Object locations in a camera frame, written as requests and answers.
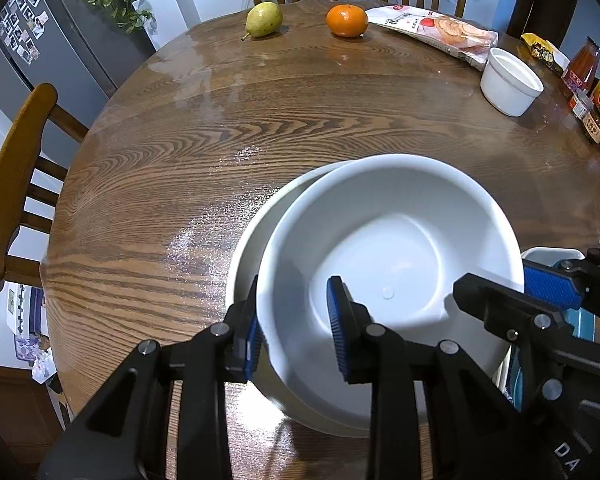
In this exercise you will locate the green pear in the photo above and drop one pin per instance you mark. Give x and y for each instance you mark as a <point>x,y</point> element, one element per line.
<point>264,19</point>

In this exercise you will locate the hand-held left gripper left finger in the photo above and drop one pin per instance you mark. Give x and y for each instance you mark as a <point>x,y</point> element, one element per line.
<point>253,350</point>

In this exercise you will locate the cluster of fridge magnets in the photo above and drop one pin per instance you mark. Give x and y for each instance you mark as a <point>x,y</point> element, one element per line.
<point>22,20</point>

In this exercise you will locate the large grey bowl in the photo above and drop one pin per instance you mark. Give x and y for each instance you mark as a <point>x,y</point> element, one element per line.
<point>245,260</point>

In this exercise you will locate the white bowl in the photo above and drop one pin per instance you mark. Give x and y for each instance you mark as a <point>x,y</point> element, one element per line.
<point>405,240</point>

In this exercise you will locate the white ramekin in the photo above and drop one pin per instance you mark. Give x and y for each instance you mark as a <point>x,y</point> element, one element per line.
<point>510,85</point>

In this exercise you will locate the dark sauce jar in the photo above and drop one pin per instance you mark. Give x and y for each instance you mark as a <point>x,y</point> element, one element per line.
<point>595,127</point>

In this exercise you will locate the small glass jar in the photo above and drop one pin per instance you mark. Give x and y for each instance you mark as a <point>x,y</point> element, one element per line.
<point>582,106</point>

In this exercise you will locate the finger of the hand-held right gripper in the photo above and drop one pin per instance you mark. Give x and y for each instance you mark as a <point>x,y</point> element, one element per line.
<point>552,287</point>
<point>510,312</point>

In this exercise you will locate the red sauce bottle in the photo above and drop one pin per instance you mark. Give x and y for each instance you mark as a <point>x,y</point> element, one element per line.
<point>582,67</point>

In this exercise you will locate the yellow snack packet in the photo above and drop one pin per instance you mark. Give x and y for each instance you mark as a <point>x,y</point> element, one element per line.
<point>545,50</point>

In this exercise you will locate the grey fridge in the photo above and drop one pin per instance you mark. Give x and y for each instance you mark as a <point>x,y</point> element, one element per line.
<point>70,35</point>

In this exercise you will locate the orange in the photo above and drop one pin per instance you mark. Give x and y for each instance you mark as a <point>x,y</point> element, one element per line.
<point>347,21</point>

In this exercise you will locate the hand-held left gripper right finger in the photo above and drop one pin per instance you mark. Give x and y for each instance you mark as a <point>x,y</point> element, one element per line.
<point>339,332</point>

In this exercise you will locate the crumpled plastic bag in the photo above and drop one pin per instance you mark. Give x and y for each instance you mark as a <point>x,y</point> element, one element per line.
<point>42,366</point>

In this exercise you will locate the teal plate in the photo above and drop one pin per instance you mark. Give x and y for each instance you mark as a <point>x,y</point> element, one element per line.
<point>582,324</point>

